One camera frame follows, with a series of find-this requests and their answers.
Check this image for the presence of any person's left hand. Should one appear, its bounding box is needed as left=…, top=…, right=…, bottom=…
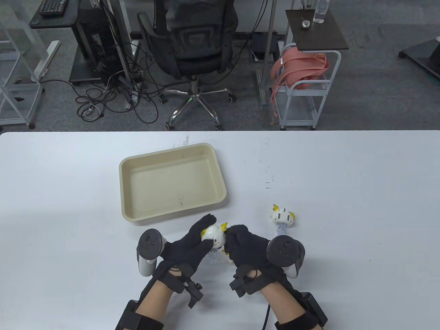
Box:
left=153, top=214, right=218, bottom=295

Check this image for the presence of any black keyboard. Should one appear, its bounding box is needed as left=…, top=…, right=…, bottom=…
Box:
left=38, top=0, right=69, bottom=17

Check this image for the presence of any black left hand controller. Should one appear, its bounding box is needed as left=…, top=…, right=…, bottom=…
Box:
left=137, top=229, right=168, bottom=276

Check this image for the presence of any black right forearm band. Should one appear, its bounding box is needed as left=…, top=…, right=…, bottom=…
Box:
left=273, top=291, right=329, bottom=330

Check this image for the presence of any person's right forearm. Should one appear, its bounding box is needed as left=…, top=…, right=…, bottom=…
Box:
left=258, top=280, right=306, bottom=324

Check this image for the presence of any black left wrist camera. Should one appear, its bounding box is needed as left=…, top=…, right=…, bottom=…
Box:
left=179, top=273, right=204, bottom=308

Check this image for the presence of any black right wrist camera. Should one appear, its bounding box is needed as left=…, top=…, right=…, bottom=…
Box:
left=229, top=275, right=258, bottom=298

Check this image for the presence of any white metal rack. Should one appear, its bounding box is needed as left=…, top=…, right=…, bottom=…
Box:
left=0, top=21, right=45, bottom=130

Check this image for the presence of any white desk foot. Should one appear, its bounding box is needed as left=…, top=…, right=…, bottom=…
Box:
left=33, top=41, right=61, bottom=83

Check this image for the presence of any pink backpack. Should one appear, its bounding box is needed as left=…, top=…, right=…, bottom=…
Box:
left=270, top=46, right=330, bottom=125

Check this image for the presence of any tangle of black floor cables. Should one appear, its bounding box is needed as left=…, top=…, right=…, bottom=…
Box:
left=45, top=41, right=162, bottom=125

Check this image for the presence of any black left forearm band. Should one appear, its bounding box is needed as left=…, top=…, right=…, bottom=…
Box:
left=114, top=299, right=165, bottom=330

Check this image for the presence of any person's left forearm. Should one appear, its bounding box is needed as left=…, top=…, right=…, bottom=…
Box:
left=136, top=279, right=176, bottom=323

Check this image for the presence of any white wheeled cart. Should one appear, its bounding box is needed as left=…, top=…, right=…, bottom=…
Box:
left=275, top=43, right=342, bottom=130

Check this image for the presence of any dark brown side tabletop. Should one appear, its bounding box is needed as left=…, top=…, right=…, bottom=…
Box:
left=285, top=9, right=349, bottom=52

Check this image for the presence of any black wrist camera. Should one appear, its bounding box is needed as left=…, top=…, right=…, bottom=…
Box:
left=229, top=275, right=258, bottom=298
left=179, top=273, right=204, bottom=308

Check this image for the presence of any black computer tower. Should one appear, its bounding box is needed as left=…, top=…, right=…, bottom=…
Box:
left=76, top=0, right=119, bottom=86

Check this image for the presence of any white coiled cable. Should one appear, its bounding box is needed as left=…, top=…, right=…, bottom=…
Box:
left=84, top=102, right=104, bottom=119

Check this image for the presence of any beige plastic tray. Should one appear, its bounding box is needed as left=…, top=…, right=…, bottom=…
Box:
left=119, top=143, right=228, bottom=222

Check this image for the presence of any black stand base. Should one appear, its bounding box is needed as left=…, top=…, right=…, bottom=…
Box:
left=399, top=36, right=440, bottom=81

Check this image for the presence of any black computer desk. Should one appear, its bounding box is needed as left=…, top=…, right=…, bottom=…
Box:
left=29, top=0, right=80, bottom=29

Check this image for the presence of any aluminium frame post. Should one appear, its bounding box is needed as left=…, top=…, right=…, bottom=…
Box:
left=100, top=0, right=133, bottom=109
left=256, top=0, right=277, bottom=106

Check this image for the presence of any black box under desk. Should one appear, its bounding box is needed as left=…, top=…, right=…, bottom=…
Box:
left=251, top=33, right=279, bottom=63

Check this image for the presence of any black mesh office chair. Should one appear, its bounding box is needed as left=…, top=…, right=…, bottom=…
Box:
left=137, top=0, right=240, bottom=131

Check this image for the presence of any person's right hand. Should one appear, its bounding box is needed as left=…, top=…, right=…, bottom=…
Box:
left=223, top=224, right=286, bottom=290

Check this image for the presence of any clear water bottle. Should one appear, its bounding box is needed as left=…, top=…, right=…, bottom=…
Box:
left=313, top=0, right=330, bottom=24

